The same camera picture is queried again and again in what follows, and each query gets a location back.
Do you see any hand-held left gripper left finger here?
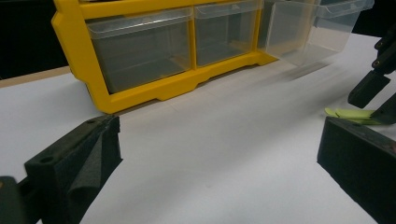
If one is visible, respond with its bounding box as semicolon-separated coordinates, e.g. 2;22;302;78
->
18;115;123;224

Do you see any yellow and black organizer cabinet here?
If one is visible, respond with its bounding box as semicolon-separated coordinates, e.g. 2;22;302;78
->
50;0;279;115

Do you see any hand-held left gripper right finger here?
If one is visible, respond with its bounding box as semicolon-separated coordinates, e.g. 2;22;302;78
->
317;116;396;224

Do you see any white table cover sheet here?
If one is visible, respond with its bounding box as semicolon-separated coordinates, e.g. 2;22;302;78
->
0;32;396;224

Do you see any wooden table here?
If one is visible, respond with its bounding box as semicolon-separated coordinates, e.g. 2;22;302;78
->
0;65;72;90

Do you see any clear plastic drawer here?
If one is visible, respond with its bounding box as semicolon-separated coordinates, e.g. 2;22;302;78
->
258;0;375;68

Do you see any grid of clear drawers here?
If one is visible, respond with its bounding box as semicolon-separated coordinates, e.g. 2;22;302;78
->
85;0;264;94

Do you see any yellow-green plastic clip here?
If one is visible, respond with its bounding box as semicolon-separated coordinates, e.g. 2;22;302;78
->
324;106;385;126

